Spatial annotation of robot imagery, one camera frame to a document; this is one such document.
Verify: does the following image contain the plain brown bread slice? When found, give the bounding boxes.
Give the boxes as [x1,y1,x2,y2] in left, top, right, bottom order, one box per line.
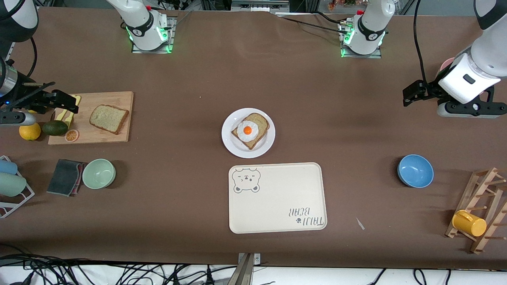
[89,104,130,135]

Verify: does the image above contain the fried egg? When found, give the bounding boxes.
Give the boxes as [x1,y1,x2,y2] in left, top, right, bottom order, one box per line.
[237,121,259,142]

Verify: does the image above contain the white round plate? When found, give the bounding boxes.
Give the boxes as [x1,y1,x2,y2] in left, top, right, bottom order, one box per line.
[221,108,276,159]

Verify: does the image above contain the yellow plastic tongs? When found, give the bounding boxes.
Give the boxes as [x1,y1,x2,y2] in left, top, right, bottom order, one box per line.
[63,95,82,128]

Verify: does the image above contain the dark green avocado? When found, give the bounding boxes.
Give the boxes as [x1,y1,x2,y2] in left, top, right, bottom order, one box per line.
[42,120,69,137]

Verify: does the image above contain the pink bowl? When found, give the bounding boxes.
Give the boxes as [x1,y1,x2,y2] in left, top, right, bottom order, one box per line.
[435,57,494,98]

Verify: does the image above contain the orange-yellow lemon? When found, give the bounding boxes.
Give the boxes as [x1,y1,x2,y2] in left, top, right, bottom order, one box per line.
[19,123,42,141]

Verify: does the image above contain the wooden cutting board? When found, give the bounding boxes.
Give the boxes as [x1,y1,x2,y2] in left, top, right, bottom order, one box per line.
[48,91,134,145]

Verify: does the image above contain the dark grey folded cloth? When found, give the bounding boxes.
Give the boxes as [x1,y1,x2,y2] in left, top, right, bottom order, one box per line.
[46,159,87,197]

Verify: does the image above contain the pale green bowl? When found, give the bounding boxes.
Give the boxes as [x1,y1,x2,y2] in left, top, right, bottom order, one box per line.
[82,159,116,189]

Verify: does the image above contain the blue bowl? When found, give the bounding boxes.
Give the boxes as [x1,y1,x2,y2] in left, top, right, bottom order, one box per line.
[397,154,434,188]

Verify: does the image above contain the pale green cup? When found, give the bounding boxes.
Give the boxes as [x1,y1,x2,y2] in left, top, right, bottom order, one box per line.
[0,173,27,197]

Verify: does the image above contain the colourful flower bunch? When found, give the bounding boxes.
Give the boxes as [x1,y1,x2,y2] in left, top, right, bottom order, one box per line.
[328,0,358,11]

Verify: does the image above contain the wooden cup rack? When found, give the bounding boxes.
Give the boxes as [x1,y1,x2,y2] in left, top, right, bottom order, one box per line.
[445,167,507,255]

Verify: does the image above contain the yellow cup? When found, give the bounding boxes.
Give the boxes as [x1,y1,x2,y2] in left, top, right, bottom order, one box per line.
[452,210,487,237]

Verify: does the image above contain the beige bear print tray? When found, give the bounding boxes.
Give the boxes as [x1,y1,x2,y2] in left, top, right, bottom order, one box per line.
[229,162,328,234]

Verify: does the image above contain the grey metal box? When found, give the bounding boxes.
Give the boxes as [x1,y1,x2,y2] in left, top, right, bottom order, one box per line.
[232,0,290,13]

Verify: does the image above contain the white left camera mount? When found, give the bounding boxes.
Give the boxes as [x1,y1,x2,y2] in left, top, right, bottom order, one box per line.
[438,53,501,105]

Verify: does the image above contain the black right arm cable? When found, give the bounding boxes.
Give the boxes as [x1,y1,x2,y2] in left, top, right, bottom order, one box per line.
[25,36,38,78]

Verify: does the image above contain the white wire rack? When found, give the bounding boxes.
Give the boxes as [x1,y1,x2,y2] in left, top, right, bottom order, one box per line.
[0,155,35,219]

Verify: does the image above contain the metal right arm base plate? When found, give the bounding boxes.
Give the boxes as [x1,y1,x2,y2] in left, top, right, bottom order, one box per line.
[132,16,175,54]

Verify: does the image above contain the black cable to base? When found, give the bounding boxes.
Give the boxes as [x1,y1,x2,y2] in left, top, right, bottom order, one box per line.
[277,14,349,34]

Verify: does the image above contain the tangled black cables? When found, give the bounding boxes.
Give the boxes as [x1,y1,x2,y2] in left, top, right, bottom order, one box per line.
[0,243,238,285]

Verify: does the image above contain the metal camera pole bracket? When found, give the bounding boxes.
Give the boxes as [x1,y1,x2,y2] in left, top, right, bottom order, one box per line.
[232,253,261,285]

